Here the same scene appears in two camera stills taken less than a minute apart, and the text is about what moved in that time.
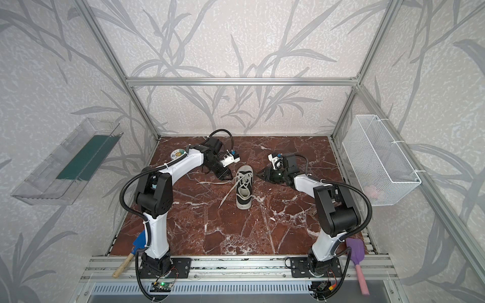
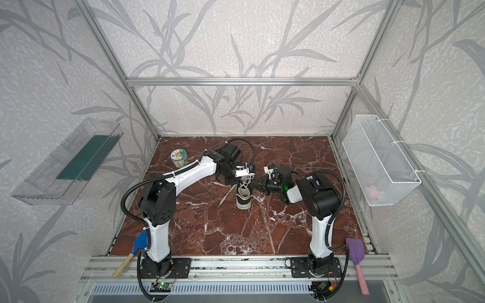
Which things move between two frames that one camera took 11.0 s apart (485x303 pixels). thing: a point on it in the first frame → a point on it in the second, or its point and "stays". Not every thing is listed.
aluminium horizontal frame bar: (241, 82) stays
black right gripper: (276, 173) → (265, 184)
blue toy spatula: (139, 243) stays
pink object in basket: (371, 191) stays
